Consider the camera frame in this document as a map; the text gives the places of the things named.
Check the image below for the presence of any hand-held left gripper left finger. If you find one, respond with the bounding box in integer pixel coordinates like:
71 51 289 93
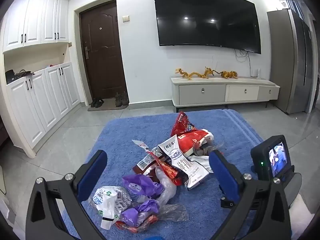
25 150 108 240

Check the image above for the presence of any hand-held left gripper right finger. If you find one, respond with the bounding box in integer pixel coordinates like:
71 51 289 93
209 150 292 240

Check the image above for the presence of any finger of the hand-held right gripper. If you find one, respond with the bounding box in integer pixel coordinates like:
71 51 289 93
219 185 236 209

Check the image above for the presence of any white plastic bag green print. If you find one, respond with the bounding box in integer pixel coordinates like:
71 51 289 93
88 185 133 230

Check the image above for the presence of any grey wrapper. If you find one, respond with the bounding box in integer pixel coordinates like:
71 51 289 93
194 137 215 157

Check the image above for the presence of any white milk carton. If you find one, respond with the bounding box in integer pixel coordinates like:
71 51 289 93
158 134 209 190

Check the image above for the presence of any red white package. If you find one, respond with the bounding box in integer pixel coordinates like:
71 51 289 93
175 129 215 155

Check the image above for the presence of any purple plastic bag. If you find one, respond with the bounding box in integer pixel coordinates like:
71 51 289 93
120 199 160 227
122 174 164 197

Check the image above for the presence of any red foil wrapper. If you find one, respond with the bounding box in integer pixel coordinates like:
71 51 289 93
152 152 186 187

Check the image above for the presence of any dark red snack packet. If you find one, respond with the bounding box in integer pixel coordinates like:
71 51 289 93
132 152 160 179

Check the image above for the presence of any clear plastic wrap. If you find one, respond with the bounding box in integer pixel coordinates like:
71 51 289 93
155 203 190 222

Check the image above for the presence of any white red strip wrapper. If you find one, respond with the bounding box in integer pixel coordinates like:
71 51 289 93
132 139 160 155

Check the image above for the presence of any clear plastic bag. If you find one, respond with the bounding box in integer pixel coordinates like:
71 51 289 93
136 166 177 205

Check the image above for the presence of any red snack bag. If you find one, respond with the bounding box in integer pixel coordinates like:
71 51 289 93
171 111 198 137

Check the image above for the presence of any red orange wrapper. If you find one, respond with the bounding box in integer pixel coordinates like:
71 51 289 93
114 216 159 233

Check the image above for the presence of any blue towel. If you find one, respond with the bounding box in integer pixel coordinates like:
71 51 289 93
62 109 265 240

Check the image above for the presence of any grey door mat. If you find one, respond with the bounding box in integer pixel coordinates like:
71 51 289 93
87 104 128 111

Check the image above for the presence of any white grey television stand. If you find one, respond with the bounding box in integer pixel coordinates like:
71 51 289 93
171 76 280 109

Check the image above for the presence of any white base cabinet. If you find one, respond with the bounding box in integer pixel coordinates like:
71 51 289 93
6 62 81 155

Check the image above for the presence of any golden tiger figure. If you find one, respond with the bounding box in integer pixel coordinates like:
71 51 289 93
220 70 238 80

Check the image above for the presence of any grey refrigerator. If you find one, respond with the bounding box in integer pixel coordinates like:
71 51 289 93
267 9 318 115

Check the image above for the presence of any golden dragon figure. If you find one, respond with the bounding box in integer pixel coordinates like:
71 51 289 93
175 67 218 80

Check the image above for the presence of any dark brown door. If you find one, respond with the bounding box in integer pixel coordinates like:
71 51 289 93
79 1 128 103

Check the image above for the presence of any black bag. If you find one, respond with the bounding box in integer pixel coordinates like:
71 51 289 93
5 69 35 85

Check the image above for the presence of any black television cable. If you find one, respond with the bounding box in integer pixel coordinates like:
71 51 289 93
234 49 252 77

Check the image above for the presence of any black wall television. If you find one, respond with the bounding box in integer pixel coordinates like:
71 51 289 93
153 0 262 55

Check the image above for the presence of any white wall cabinet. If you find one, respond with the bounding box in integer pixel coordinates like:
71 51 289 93
2 0 69 53

